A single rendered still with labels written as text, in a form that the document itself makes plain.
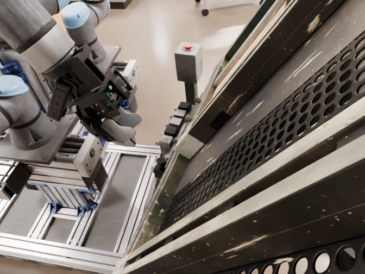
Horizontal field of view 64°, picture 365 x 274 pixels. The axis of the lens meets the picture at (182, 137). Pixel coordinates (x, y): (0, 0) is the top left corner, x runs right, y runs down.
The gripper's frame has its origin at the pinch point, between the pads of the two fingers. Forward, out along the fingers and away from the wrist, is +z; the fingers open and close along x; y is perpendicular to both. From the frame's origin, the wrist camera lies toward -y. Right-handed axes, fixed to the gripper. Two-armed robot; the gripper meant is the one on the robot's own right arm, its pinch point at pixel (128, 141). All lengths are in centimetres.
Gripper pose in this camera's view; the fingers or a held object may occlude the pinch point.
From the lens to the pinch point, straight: 60.2
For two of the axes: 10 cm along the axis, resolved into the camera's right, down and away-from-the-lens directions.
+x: 2.0, -7.3, 6.6
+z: 5.3, 6.4, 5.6
